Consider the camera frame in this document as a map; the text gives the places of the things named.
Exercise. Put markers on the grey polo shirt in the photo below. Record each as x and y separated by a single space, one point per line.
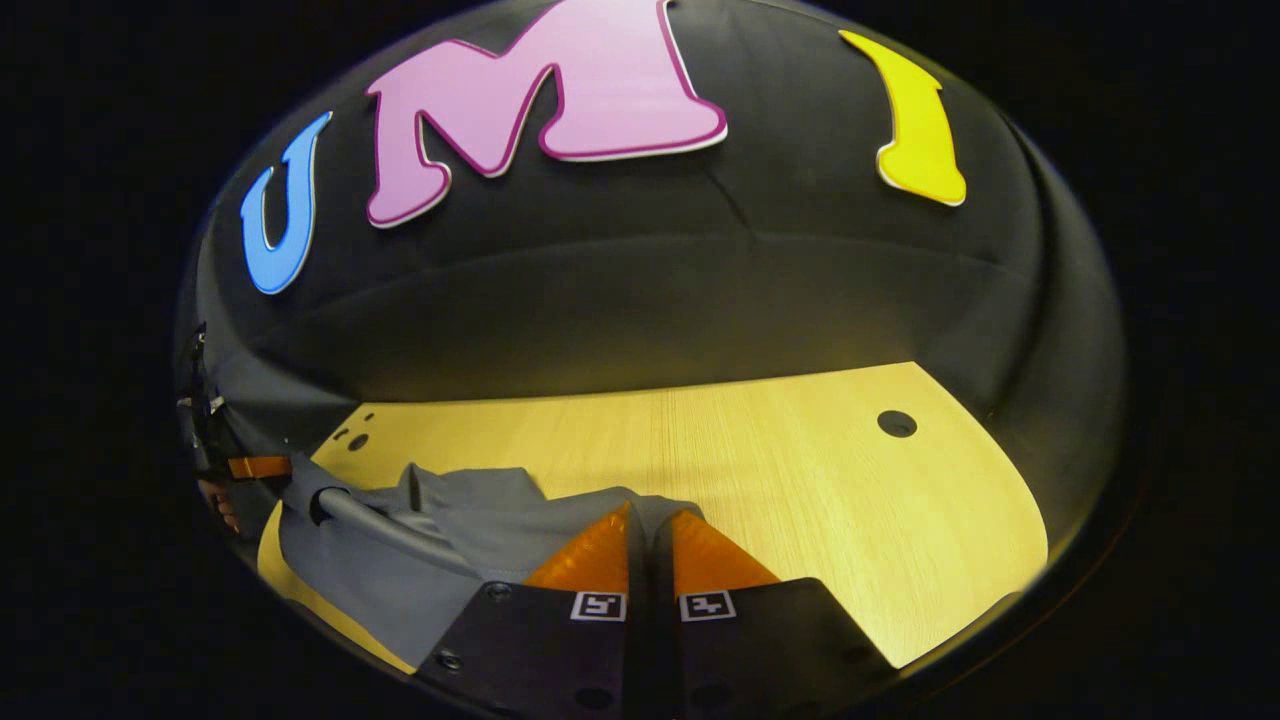
420 580

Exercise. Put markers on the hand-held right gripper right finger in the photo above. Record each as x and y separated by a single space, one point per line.
662 640

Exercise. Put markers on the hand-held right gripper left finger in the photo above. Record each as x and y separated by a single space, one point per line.
634 640

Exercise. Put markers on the black backdrop cloth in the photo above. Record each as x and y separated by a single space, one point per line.
650 270

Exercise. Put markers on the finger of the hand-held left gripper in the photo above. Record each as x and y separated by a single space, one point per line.
258 466

